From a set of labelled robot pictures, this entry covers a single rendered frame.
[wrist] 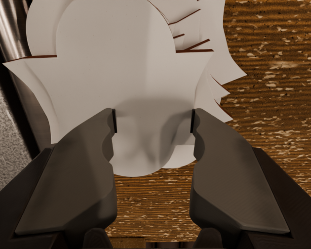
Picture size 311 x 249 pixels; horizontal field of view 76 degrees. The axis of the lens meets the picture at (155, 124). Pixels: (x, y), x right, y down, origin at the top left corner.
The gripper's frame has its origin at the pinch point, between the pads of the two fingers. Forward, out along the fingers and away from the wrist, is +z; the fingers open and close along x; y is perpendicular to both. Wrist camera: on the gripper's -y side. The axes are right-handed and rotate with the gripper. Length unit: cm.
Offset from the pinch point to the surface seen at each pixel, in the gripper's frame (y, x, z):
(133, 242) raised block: 24.6, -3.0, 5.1
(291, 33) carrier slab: -3.8, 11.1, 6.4
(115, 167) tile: 5.9, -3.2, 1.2
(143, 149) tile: 3.9, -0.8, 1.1
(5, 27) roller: -4.0, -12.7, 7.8
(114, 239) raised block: 24.7, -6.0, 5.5
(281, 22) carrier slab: -4.6, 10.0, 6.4
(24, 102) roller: 3.0, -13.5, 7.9
